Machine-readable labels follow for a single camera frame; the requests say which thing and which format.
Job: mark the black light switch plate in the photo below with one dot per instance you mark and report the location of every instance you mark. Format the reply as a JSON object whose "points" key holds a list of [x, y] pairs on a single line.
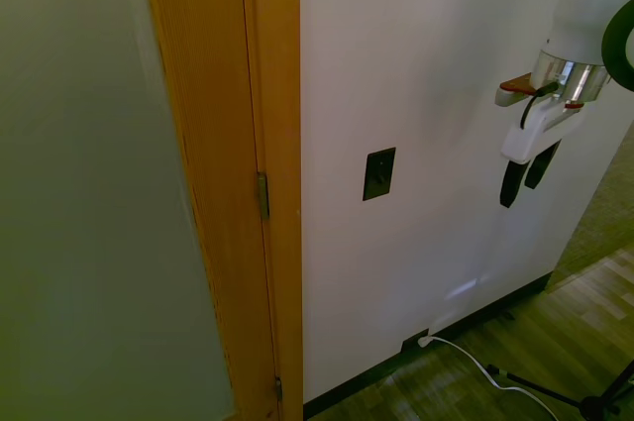
{"points": [[379, 174]]}

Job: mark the wooden door frame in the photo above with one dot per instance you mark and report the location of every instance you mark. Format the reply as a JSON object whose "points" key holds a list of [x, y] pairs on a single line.
{"points": [[282, 143]]}

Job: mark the small brass door hinge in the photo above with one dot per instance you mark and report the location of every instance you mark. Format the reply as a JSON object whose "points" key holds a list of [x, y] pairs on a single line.
{"points": [[278, 389]]}

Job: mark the black tripod stand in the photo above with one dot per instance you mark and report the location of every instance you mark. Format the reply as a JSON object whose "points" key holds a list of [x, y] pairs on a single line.
{"points": [[589, 398]]}

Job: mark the wooden door with glass panel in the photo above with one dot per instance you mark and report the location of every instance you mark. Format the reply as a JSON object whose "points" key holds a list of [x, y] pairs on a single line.
{"points": [[99, 193]]}

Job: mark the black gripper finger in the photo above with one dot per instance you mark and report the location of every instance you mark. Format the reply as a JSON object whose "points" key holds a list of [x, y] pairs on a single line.
{"points": [[510, 185], [537, 171]]}

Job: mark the black baseboard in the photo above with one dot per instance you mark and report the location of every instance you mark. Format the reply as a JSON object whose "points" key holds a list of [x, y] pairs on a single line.
{"points": [[470, 317]]}

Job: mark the large brass door hinge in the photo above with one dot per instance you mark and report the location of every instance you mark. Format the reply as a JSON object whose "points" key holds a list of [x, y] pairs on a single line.
{"points": [[262, 195]]}

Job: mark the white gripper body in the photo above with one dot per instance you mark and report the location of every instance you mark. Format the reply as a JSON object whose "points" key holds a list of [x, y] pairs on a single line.
{"points": [[527, 141]]}

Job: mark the black wall outlet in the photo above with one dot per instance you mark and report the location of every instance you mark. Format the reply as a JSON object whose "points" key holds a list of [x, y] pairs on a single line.
{"points": [[413, 341]]}

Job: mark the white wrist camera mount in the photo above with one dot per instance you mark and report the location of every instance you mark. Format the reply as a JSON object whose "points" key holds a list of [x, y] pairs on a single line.
{"points": [[512, 93]]}

